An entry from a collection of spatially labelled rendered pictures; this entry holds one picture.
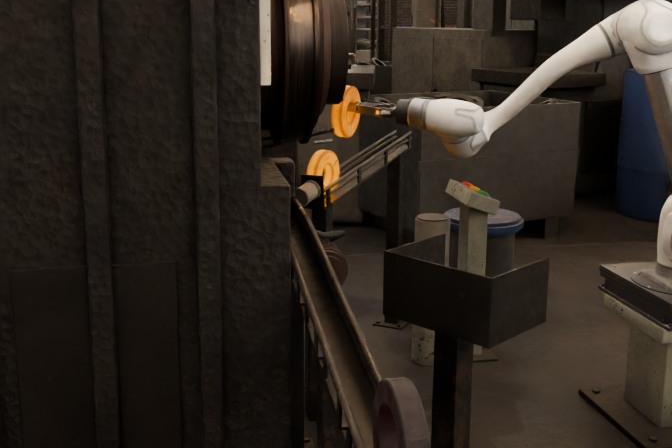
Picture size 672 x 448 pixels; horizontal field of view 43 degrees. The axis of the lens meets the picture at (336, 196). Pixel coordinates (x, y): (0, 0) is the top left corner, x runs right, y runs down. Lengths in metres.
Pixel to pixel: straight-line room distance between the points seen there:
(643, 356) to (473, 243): 0.67
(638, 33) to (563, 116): 2.49
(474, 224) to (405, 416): 1.93
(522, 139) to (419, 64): 2.11
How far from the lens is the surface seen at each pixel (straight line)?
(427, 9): 11.02
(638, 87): 5.32
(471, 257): 2.98
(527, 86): 2.50
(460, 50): 6.12
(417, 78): 6.53
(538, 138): 4.62
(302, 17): 1.86
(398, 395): 1.09
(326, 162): 2.60
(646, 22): 2.24
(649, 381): 2.73
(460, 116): 2.40
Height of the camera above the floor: 1.19
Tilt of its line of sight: 12 degrees down
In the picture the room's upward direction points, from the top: straight up
